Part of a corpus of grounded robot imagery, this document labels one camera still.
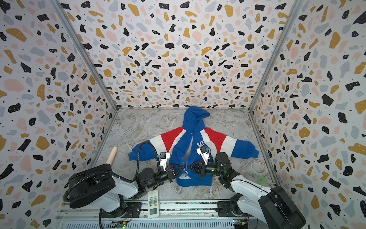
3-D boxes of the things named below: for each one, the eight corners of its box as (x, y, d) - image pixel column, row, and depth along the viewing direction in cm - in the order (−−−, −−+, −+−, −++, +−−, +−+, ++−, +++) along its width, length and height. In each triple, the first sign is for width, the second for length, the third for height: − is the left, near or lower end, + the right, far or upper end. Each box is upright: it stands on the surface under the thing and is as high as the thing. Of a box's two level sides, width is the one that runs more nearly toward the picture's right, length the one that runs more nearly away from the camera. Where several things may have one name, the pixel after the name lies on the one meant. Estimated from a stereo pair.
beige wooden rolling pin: (107, 164, 92) (105, 163, 90) (114, 148, 100) (112, 146, 98) (111, 164, 92) (109, 163, 90) (118, 148, 100) (116, 146, 98)
